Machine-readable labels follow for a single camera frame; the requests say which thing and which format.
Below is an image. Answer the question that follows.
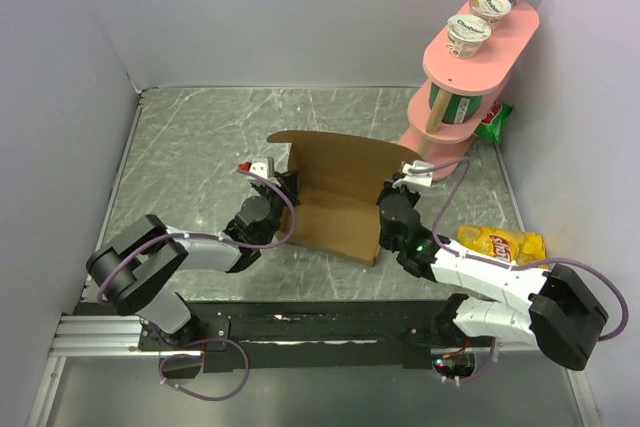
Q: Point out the green chip bag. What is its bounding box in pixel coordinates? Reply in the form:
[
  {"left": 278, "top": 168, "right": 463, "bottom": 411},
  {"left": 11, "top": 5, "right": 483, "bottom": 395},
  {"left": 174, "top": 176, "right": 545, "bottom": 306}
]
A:
[{"left": 475, "top": 101, "right": 513, "bottom": 144}]

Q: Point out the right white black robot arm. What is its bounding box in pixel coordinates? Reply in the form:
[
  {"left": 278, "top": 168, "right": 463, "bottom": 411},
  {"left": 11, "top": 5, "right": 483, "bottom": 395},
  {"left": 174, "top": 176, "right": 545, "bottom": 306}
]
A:
[{"left": 377, "top": 179, "right": 609, "bottom": 371}]

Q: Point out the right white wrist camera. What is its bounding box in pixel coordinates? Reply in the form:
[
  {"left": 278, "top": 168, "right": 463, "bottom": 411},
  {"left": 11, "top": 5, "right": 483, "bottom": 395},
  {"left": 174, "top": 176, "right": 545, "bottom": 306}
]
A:
[{"left": 392, "top": 160, "right": 435, "bottom": 192}]

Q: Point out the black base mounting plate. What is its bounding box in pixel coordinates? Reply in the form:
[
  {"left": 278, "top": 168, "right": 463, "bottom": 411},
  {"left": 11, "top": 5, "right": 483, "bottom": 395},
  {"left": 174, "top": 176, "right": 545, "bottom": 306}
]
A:
[{"left": 138, "top": 294, "right": 491, "bottom": 378}]

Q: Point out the chobani yogurt cup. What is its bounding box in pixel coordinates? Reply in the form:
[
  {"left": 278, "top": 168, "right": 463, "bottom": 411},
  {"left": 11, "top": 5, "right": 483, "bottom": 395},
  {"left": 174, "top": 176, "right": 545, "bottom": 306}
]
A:
[
  {"left": 447, "top": 14, "right": 492, "bottom": 59},
  {"left": 468, "top": 0, "right": 512, "bottom": 30}
]

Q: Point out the front Chobani yogurt cup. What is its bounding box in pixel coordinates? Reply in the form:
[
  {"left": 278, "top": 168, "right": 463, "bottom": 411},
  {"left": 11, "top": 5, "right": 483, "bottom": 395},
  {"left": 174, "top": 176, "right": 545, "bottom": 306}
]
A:
[{"left": 447, "top": 14, "right": 492, "bottom": 59}]

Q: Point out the middle Chobani yogurt cup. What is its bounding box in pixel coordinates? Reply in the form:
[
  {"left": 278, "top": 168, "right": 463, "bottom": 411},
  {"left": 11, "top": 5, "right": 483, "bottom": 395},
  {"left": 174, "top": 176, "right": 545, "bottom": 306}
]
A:
[{"left": 468, "top": 0, "right": 512, "bottom": 30}]

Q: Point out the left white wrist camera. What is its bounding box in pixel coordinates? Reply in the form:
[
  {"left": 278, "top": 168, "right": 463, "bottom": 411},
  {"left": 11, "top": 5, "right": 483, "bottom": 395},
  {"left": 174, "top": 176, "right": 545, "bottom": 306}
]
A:
[{"left": 238, "top": 157, "right": 275, "bottom": 180}]

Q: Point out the brown cardboard box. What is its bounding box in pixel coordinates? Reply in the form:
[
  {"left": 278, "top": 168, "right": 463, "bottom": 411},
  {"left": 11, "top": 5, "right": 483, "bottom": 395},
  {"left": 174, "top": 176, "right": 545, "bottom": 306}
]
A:
[{"left": 267, "top": 130, "right": 419, "bottom": 266}]

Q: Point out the pink tiered wooden shelf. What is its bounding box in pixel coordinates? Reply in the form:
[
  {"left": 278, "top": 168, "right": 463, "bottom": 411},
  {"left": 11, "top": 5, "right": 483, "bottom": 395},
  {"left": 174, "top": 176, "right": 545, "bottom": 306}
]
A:
[{"left": 398, "top": 1, "right": 539, "bottom": 164}]

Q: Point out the yellow chip bag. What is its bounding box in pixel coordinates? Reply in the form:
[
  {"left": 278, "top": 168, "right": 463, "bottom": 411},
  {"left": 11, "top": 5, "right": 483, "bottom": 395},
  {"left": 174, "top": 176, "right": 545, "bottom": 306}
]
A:
[{"left": 457, "top": 224, "right": 546, "bottom": 265}]

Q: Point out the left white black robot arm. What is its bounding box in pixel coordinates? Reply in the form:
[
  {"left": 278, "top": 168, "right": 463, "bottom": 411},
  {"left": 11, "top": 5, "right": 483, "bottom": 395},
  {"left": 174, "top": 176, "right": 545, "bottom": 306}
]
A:
[{"left": 86, "top": 170, "right": 299, "bottom": 349}]

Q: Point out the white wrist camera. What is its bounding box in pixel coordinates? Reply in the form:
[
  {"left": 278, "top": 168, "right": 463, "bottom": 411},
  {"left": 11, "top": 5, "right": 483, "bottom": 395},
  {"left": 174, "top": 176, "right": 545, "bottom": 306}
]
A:
[
  {"left": 238, "top": 157, "right": 275, "bottom": 180},
  {"left": 392, "top": 160, "right": 435, "bottom": 192}
]

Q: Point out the green can on shelf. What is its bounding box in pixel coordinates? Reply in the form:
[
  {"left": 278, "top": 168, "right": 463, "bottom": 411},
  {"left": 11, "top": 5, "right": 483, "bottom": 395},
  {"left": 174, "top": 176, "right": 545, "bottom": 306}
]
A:
[{"left": 441, "top": 94, "right": 483, "bottom": 124}]

